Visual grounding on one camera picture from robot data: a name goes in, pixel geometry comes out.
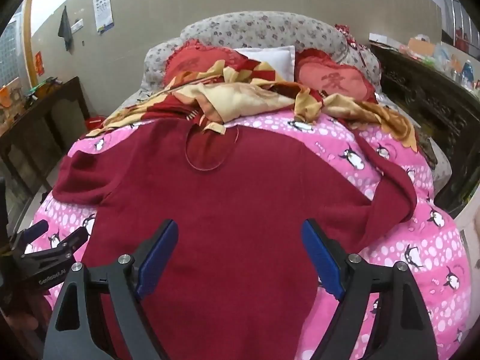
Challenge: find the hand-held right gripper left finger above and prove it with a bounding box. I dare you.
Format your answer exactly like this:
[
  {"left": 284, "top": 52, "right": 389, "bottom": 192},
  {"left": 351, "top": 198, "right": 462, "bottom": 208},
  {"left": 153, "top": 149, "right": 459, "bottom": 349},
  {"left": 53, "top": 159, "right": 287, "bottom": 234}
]
[{"left": 44, "top": 219, "right": 179, "bottom": 360}]

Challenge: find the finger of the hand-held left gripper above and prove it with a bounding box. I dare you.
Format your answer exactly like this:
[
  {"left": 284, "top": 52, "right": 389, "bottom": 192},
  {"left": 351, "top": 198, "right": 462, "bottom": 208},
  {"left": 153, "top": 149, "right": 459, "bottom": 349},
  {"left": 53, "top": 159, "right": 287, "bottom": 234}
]
[
  {"left": 8, "top": 219, "right": 50, "bottom": 250},
  {"left": 20, "top": 229, "right": 91, "bottom": 267}
]

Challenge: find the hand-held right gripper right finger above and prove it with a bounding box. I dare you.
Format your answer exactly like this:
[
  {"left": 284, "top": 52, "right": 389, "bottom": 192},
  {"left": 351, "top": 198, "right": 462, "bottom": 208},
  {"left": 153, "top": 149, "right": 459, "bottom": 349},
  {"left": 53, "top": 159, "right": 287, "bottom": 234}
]
[{"left": 302, "top": 218, "right": 439, "bottom": 360}]

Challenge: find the dark red knit sweater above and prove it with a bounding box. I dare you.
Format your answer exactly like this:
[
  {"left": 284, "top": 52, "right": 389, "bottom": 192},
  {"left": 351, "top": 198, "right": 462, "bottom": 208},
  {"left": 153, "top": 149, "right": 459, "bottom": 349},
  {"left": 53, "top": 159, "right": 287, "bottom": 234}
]
[{"left": 52, "top": 118, "right": 418, "bottom": 360}]

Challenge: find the pink penguin print blanket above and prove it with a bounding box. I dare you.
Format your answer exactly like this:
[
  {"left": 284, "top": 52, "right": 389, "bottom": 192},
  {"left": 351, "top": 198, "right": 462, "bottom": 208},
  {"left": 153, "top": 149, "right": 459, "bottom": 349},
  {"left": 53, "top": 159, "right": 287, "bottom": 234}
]
[{"left": 28, "top": 114, "right": 473, "bottom": 360}]

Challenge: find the dark wooden side table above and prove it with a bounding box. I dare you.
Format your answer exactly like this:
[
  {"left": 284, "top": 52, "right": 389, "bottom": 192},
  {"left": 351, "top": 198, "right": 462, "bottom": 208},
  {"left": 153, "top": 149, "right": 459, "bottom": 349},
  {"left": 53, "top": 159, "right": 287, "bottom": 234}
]
[{"left": 0, "top": 76, "right": 91, "bottom": 203}]

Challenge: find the orange box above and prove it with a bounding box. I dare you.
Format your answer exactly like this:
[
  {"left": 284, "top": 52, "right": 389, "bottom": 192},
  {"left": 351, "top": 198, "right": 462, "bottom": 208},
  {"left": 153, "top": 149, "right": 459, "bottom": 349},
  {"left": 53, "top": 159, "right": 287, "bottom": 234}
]
[{"left": 0, "top": 86, "right": 21, "bottom": 111}]

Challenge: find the green toy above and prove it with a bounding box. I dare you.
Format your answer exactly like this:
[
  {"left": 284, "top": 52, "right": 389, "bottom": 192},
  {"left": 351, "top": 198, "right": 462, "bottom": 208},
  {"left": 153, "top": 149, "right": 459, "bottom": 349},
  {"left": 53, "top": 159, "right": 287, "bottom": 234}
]
[{"left": 26, "top": 77, "right": 62, "bottom": 96}]

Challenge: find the red and yellow quilt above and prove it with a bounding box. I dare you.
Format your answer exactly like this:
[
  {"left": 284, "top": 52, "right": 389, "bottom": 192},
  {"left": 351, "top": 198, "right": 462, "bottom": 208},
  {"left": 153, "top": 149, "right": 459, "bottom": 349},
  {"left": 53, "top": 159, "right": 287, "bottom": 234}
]
[{"left": 90, "top": 58, "right": 417, "bottom": 151}]

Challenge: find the metal grid window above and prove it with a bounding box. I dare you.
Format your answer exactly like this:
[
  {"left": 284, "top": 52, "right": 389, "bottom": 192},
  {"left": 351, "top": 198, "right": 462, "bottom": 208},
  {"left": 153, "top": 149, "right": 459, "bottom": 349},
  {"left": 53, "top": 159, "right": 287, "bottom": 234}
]
[{"left": 0, "top": 19, "right": 20, "bottom": 87}]

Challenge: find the red heart-shaped pillow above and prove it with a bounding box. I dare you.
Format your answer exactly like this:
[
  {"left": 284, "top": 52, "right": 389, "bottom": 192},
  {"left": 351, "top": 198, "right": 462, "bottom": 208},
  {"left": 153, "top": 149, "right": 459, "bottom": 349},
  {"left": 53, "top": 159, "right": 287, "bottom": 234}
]
[
  {"left": 165, "top": 41, "right": 248, "bottom": 83},
  {"left": 294, "top": 49, "right": 377, "bottom": 102}
]

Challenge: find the dark carved wooden cabinet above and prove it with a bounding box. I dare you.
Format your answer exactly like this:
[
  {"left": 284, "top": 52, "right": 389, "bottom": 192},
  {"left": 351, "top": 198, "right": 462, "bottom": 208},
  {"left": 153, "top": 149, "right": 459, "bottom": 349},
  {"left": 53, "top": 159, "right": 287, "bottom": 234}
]
[{"left": 369, "top": 43, "right": 480, "bottom": 218}]

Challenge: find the dark hanging cloth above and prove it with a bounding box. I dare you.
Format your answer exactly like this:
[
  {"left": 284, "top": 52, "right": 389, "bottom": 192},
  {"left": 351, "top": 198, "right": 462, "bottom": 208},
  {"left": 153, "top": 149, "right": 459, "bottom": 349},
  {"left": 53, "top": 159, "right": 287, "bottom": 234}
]
[{"left": 57, "top": 6, "right": 74, "bottom": 51}]

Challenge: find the white pillow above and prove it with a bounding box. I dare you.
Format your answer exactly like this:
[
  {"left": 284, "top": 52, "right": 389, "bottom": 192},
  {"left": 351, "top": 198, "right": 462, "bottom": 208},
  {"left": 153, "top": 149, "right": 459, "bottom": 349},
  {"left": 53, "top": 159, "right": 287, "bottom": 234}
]
[{"left": 234, "top": 45, "right": 297, "bottom": 81}]

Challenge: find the red floral cloth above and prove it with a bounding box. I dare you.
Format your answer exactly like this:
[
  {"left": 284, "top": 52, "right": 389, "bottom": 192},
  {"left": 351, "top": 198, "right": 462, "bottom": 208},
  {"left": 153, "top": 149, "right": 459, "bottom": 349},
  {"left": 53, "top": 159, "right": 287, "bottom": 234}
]
[{"left": 335, "top": 23, "right": 370, "bottom": 51}]

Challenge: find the clutter of plastic packets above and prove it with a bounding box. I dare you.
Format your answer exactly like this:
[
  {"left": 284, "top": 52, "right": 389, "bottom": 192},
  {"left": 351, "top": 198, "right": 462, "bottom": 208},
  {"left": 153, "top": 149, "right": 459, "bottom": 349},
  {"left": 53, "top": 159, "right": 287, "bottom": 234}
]
[{"left": 397, "top": 34, "right": 480, "bottom": 91}]

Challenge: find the white eye chart poster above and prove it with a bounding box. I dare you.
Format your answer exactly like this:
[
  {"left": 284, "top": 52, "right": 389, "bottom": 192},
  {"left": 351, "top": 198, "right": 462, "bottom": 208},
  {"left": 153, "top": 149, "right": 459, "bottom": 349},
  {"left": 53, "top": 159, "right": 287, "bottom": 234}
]
[{"left": 92, "top": 0, "right": 115, "bottom": 32}]

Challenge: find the grey floral padded headboard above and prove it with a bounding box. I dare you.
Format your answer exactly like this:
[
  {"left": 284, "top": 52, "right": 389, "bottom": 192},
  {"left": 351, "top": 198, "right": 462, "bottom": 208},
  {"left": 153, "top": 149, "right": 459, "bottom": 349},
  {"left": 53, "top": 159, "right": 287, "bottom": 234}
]
[{"left": 140, "top": 10, "right": 381, "bottom": 94}]

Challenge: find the metal rack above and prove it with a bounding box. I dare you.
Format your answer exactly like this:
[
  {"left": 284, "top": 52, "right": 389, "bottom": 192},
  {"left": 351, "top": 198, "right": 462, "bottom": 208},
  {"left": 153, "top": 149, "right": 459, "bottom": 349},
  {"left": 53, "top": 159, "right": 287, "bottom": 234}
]
[{"left": 442, "top": 0, "right": 474, "bottom": 47}]

